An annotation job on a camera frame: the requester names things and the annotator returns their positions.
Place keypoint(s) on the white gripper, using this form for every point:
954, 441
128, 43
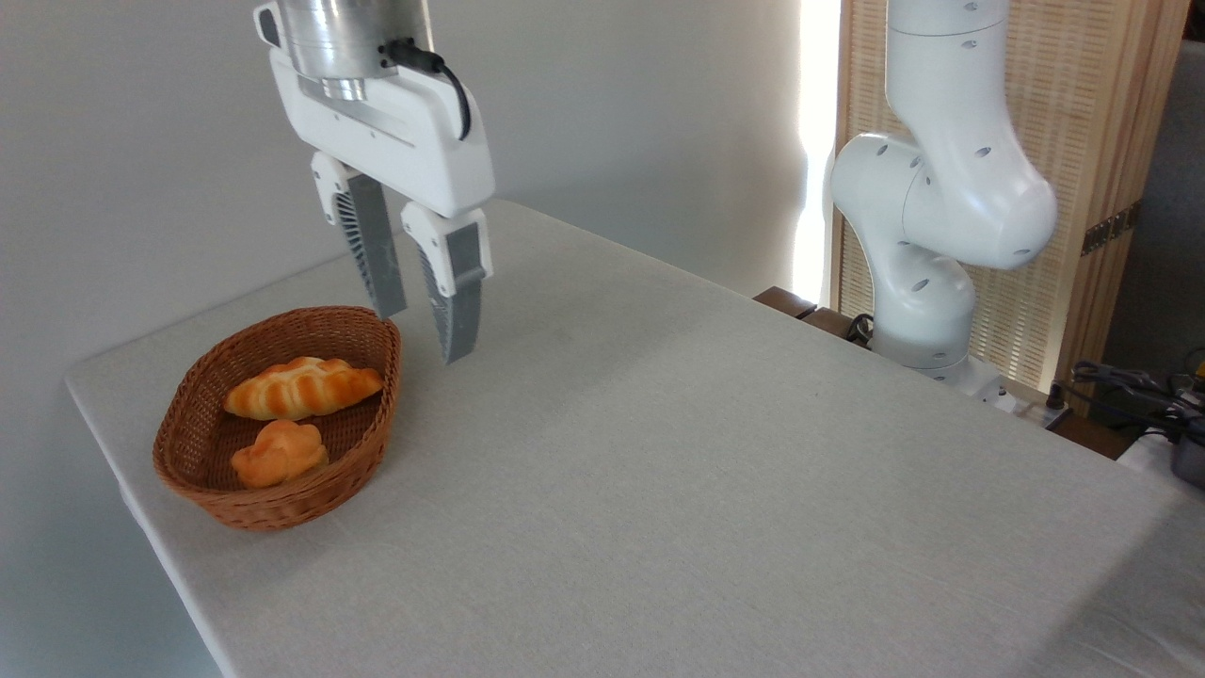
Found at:
414, 141

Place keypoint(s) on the long braided bread loaf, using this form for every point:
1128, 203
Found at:
301, 388

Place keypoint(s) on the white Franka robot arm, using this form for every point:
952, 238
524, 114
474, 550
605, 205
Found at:
951, 188

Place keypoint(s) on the brown wicker basket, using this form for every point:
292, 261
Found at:
358, 452

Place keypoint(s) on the small round bread roll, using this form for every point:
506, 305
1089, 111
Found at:
278, 457

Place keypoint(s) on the light grey tablecloth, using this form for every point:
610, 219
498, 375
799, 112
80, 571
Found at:
706, 490

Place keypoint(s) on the dark brown wooden furniture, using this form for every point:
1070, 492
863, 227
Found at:
800, 306

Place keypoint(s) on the wooden woven folding screen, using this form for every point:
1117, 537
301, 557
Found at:
1083, 94

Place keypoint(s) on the dark grey device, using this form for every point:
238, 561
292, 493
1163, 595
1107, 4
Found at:
1191, 461

